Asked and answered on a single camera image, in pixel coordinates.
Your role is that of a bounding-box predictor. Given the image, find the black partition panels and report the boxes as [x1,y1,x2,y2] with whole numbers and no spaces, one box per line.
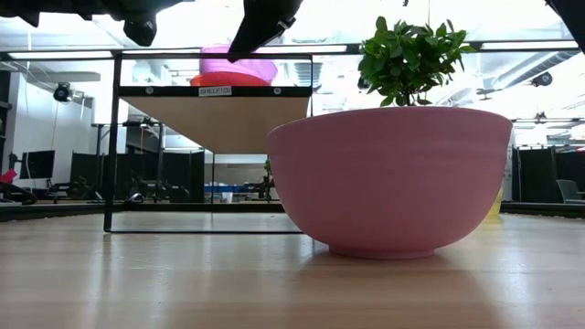
[69,149,206,204]

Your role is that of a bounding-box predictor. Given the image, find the green leafy potted plant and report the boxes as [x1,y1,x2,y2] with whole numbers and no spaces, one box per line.
[357,16,479,109]

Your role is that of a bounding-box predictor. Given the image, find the yellow bowl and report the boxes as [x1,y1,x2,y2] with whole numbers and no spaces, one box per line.
[484,186,505,221]

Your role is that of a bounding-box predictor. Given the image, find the grey office chair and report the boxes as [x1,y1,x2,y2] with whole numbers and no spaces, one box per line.
[556,178,585,205]

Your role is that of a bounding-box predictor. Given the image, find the black frame wooden shelf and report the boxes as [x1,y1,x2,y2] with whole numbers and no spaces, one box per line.
[103,51,315,234]

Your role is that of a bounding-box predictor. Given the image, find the black ceiling camera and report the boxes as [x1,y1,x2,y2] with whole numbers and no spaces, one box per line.
[52,81,74,103]
[529,70,554,88]

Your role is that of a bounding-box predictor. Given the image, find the white shelf label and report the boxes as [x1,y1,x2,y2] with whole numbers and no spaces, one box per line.
[197,85,233,98]

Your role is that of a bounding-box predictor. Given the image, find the small pink bowl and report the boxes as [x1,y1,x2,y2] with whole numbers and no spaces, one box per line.
[198,44,279,87]

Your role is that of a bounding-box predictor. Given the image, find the black computer monitor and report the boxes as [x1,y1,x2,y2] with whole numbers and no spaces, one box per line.
[18,149,57,180]

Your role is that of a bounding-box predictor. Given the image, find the orange red bowl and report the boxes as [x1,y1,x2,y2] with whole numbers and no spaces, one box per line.
[189,71,271,88]

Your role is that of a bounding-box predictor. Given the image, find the large pink bowl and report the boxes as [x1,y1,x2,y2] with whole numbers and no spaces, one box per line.
[265,105,514,260]

